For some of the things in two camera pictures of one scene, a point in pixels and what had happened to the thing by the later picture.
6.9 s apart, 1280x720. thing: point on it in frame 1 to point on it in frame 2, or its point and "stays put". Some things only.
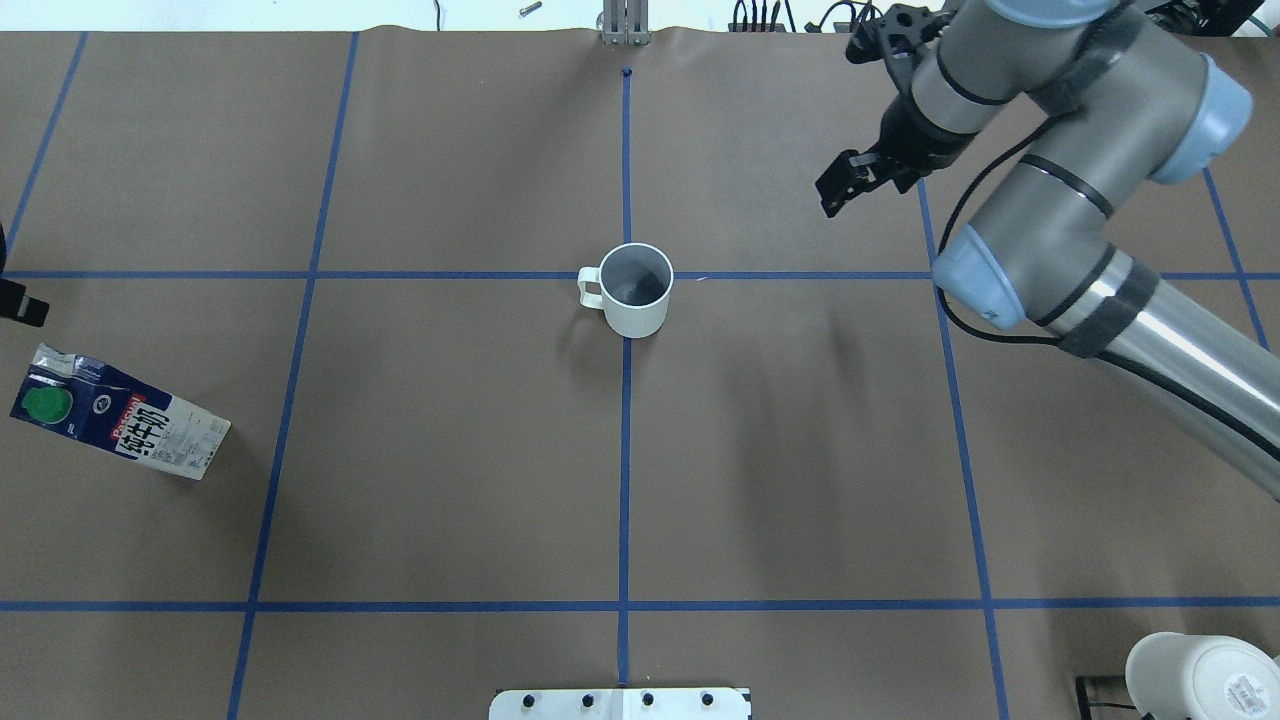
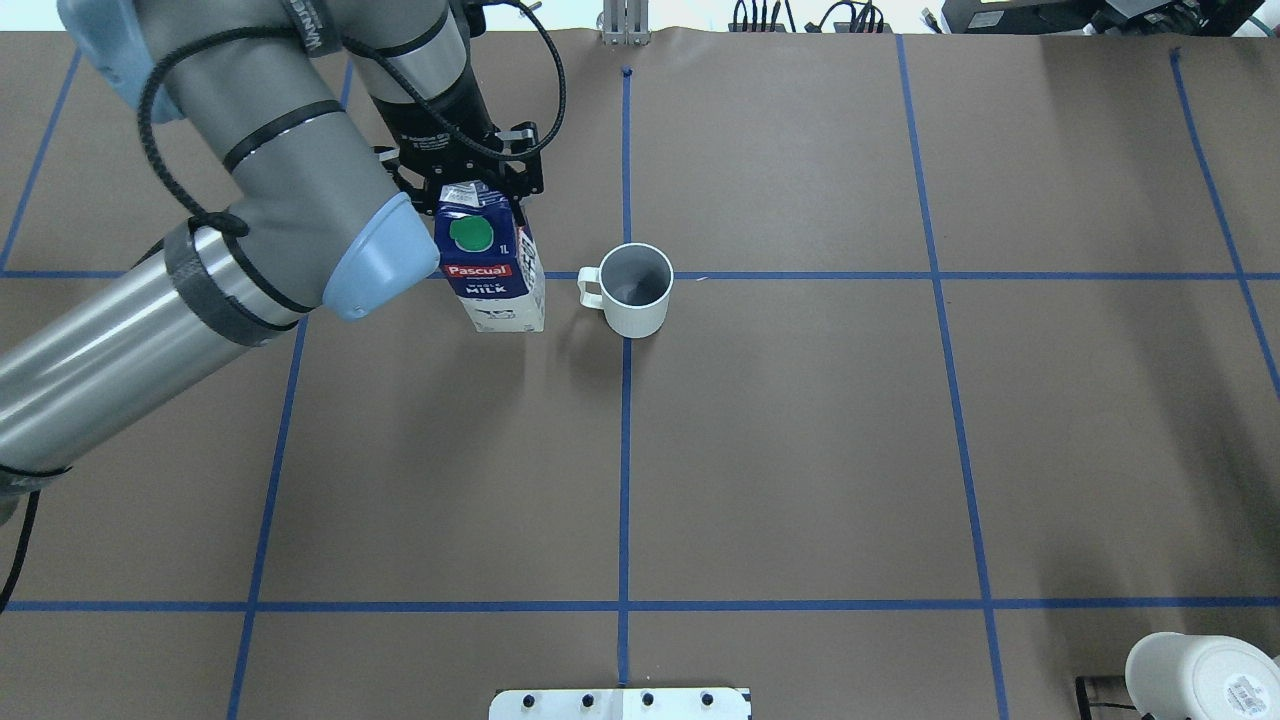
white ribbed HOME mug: (632, 285) stays put
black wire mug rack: (1085, 704) stays put
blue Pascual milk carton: (92, 403) to (490, 260)
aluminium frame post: (626, 23) stays put
